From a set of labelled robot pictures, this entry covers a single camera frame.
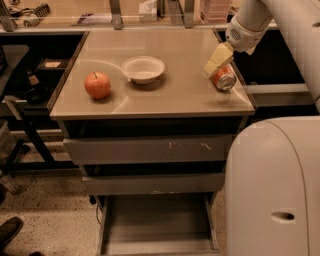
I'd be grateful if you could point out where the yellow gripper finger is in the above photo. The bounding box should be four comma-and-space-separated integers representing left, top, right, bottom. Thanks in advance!
203, 42, 233, 78

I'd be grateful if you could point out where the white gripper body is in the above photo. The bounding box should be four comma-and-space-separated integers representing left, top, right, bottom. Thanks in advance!
225, 16, 266, 53

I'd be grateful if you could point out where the red coke can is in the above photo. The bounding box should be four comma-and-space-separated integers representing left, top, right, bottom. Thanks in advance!
211, 65, 237, 91

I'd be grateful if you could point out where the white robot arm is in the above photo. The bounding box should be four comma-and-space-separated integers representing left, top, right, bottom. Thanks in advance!
205, 0, 320, 256

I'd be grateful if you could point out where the top grey drawer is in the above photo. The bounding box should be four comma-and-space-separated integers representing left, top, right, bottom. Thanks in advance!
63, 135, 232, 165

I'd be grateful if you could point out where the grey drawer cabinet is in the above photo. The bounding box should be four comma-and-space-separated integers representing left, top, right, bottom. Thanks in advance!
49, 28, 254, 256

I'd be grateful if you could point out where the middle grey drawer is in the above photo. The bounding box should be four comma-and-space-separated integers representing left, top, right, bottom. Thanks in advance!
82, 173, 224, 195

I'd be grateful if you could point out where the open bottom grey drawer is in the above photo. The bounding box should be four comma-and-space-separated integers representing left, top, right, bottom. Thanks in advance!
97, 193, 222, 256

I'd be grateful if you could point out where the pink plastic container stack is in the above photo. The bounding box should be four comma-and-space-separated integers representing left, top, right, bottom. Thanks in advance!
199, 0, 232, 24

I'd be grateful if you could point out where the white paper bowl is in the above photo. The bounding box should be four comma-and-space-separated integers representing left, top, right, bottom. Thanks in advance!
121, 56, 165, 84

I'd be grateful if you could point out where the white tissue box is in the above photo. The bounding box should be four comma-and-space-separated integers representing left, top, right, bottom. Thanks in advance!
139, 0, 157, 22

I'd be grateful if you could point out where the red apple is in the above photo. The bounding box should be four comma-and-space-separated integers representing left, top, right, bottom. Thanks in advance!
84, 72, 111, 100

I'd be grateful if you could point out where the black coiled tool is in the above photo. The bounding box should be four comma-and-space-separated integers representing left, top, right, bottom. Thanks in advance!
23, 3, 51, 27

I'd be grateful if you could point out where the dark shoe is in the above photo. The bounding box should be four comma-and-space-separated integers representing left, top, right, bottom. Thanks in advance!
0, 217, 23, 250

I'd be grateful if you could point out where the black desk frame right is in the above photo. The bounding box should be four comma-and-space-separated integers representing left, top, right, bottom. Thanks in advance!
216, 28, 318, 116

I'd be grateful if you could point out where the black desk frame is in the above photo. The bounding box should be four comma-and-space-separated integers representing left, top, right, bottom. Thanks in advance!
216, 28, 318, 116
0, 33, 83, 172

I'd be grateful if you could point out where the black desk frame left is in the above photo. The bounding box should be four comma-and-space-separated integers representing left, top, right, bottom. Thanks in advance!
0, 33, 83, 172

